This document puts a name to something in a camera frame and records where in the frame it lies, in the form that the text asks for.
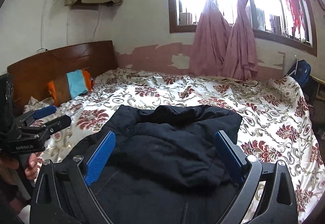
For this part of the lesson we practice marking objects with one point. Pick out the person's left hand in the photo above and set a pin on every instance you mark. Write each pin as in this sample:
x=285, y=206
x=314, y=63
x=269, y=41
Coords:
x=12, y=163

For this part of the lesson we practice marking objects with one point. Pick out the right pink curtain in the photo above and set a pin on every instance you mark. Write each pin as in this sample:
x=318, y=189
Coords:
x=240, y=60

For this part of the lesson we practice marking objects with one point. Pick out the large black jacket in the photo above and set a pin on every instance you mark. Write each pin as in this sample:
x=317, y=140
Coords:
x=164, y=167

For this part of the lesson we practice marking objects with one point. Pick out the brown wooden headboard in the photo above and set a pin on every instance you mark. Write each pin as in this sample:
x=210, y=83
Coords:
x=31, y=75

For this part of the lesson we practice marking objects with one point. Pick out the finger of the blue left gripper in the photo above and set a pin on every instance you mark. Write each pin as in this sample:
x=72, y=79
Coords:
x=59, y=123
x=44, y=112

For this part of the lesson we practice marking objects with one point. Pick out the orange brown blue pillow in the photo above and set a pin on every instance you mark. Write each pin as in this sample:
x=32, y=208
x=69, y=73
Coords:
x=68, y=86

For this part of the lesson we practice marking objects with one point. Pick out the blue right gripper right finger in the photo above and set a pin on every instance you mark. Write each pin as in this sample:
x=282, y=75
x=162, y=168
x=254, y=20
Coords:
x=232, y=156

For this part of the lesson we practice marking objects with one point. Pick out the pink curtain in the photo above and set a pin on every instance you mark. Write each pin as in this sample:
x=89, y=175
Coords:
x=210, y=42
x=240, y=60

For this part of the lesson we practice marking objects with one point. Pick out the wooden side shelf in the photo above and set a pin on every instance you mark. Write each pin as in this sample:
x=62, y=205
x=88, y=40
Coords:
x=313, y=89

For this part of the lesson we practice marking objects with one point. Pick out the red hanging garment outside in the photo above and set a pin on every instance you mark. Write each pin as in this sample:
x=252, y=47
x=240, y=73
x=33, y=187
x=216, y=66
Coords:
x=294, y=7

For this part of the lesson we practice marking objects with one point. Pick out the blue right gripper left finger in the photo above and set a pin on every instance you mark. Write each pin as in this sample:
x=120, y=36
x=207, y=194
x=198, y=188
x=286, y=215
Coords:
x=98, y=159

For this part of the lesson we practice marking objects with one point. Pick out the left pink curtain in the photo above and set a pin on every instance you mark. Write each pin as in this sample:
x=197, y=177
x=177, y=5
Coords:
x=210, y=42

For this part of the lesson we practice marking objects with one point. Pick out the blue backpack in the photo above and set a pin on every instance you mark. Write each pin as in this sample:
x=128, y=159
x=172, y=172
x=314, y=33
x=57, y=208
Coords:
x=300, y=71

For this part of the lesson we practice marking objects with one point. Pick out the floral white red bedspread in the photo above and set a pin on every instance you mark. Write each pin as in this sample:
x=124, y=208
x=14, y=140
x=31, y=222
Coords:
x=276, y=121

